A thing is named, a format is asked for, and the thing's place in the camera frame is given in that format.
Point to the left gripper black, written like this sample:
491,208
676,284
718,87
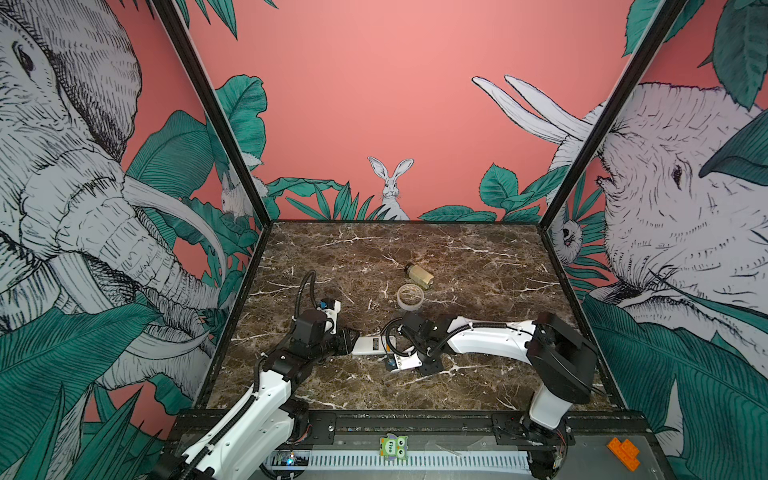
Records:
345,345

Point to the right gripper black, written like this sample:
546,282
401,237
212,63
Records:
429,370

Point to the white red remote control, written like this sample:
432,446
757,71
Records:
369,346

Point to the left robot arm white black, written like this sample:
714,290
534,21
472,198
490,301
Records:
267,416

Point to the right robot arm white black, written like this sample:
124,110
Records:
564,360

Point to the white tape roll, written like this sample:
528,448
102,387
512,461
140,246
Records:
410,297

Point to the spice jar black lid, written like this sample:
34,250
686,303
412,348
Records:
419,275

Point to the small circuit board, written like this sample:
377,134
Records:
291,459

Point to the orange plastic blocks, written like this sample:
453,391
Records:
626,452

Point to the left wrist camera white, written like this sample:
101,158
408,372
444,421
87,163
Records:
331,308

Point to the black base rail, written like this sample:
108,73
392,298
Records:
328,427

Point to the white slotted cable duct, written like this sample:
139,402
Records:
348,460

